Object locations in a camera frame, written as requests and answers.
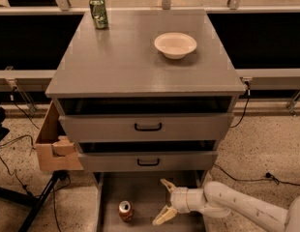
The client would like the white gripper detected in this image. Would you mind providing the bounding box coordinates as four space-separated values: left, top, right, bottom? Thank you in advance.
152 179 207 226

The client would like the red coke can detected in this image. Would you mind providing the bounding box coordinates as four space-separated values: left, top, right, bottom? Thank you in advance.
118 200 134 222

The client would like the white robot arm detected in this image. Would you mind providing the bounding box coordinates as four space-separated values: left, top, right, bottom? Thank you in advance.
153 179 300 232

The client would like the grey bottom drawer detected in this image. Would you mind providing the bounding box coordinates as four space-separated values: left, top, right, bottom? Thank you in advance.
94 171 206 232

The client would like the grey drawer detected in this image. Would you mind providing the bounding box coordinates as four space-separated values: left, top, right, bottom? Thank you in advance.
78 151 218 172
94 171 206 232
59 113 233 143

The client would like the grey middle drawer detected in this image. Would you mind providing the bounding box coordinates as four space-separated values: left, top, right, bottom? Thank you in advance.
78 151 218 172

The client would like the grey top drawer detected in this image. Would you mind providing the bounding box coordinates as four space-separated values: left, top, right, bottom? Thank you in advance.
59 113 233 143

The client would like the grey drawer cabinet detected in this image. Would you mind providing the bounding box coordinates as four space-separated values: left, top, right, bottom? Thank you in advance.
45 9 248 232

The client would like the green soda can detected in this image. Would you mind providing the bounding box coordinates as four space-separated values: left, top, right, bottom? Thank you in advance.
89 0 108 29

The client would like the wooden side box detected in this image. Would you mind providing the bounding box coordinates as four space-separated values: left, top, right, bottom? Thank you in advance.
35 102 83 171

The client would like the black tripod stand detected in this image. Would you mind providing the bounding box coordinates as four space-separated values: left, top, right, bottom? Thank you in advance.
0 170 70 232

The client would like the white bowl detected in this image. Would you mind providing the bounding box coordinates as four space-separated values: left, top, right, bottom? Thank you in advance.
154 33 197 60

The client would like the black cable on right floor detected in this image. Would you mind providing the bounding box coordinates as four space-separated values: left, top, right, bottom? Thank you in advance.
213 163 300 189

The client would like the black cable on floor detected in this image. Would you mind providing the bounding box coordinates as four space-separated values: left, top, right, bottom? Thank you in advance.
0 87 42 195
213 163 300 189

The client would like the black cable at cabinet right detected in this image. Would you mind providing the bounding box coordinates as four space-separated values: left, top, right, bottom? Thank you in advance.
229 79 252 130

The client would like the black cable on left floor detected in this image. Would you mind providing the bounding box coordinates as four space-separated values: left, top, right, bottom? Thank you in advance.
0 87 42 195

